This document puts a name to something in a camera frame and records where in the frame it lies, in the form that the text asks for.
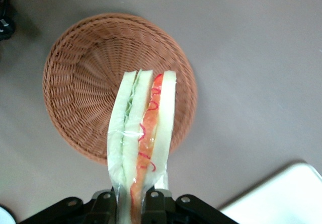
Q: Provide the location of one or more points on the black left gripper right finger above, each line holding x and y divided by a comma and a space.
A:
158, 209

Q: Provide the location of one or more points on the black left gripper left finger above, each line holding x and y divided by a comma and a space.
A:
105, 209

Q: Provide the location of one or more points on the triangle sandwich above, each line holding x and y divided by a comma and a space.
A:
141, 133

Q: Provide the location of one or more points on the cream plastic tray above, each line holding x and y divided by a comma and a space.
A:
281, 198

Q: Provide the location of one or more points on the round brown wicker basket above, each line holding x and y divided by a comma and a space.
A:
83, 83

